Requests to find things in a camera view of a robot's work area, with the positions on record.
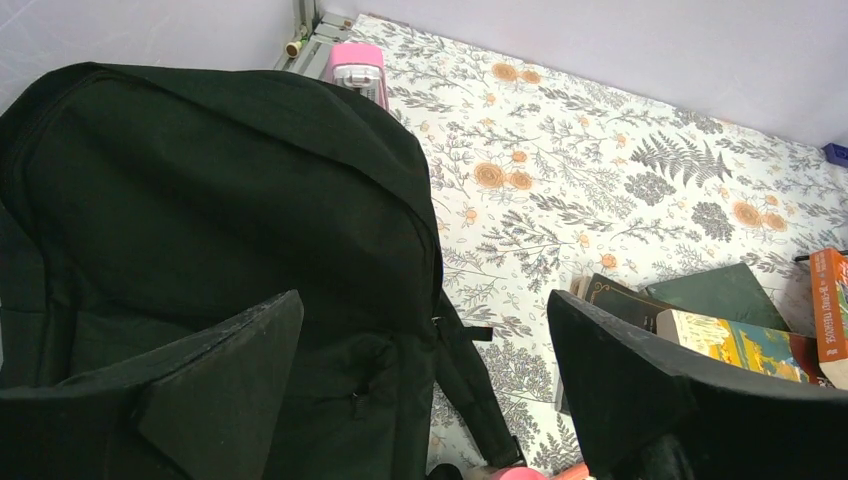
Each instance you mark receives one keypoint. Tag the blue block at wall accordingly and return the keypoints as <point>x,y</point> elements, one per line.
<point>836,154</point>

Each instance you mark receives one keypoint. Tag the black student backpack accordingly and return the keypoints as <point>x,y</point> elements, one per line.
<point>141,204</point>

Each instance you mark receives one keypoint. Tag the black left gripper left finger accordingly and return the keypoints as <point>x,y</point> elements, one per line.
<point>202,407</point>

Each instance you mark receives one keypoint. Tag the pink pencil case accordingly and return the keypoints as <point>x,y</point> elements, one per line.
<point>517,473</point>

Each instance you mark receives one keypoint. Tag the yellow illustrated paperback book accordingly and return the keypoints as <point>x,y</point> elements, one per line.
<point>764,350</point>

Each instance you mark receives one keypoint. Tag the floral tablecloth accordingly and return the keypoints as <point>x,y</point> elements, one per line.
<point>539,177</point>

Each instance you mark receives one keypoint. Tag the orange treehouse book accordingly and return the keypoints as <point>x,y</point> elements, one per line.
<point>828,269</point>

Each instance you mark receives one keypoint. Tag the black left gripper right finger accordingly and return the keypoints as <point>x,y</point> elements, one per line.
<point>645,408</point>

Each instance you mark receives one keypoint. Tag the dark green hardcover book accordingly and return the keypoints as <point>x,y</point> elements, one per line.
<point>731,292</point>

